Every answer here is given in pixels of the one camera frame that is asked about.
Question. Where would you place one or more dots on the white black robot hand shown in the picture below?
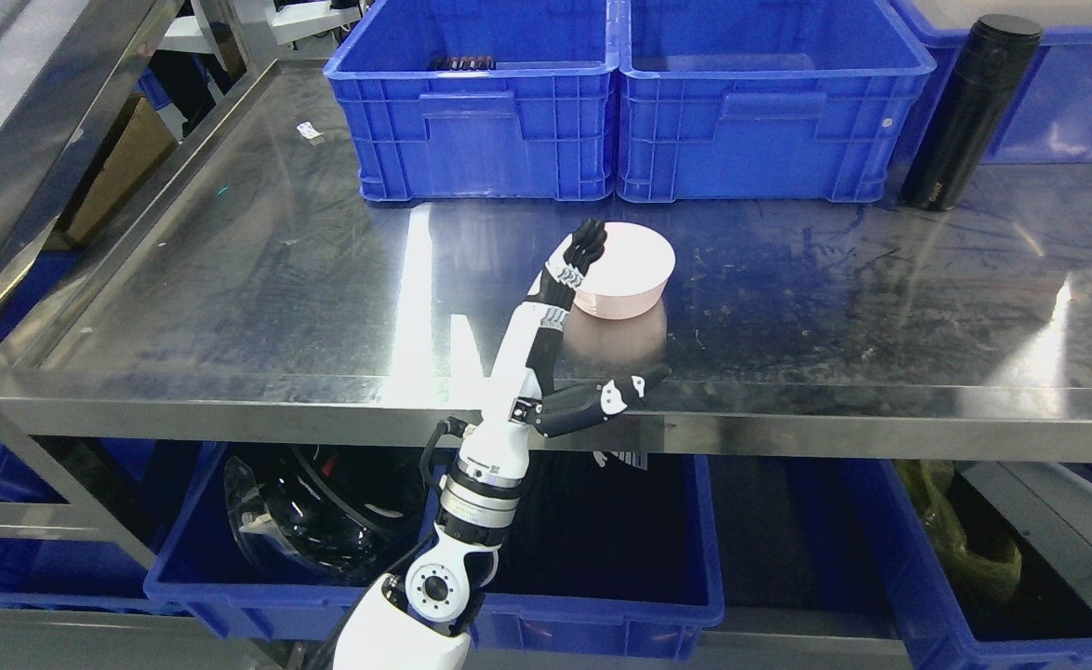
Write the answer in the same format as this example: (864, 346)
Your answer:
(522, 398)

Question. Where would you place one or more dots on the pink ikea bowl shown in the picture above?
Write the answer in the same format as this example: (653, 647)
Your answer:
(630, 276)

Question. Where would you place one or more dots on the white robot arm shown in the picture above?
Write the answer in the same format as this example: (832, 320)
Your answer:
(418, 615)

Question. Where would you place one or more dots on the stainless steel shelf rack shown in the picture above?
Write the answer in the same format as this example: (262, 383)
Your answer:
(250, 294)

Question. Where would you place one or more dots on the blue plastic bin middle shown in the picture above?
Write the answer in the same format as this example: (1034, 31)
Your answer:
(763, 99)

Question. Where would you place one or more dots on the blue plastic bin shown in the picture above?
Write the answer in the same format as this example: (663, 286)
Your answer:
(763, 99)
(1049, 121)
(464, 99)

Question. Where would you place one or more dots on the black helmet in bin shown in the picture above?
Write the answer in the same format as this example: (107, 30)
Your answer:
(323, 514)

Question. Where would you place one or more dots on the blue plastic bin left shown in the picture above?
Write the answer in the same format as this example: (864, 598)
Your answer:
(464, 99)

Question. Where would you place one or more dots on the cardboard box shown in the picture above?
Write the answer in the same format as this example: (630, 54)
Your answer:
(138, 143)

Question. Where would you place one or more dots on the blue bin lower right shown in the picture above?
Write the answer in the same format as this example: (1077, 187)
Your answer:
(966, 590)

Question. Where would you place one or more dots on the black thermos bottle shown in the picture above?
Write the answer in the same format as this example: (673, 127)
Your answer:
(997, 52)

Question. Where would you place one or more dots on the blue plastic bin right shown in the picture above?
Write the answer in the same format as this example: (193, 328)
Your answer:
(1049, 121)

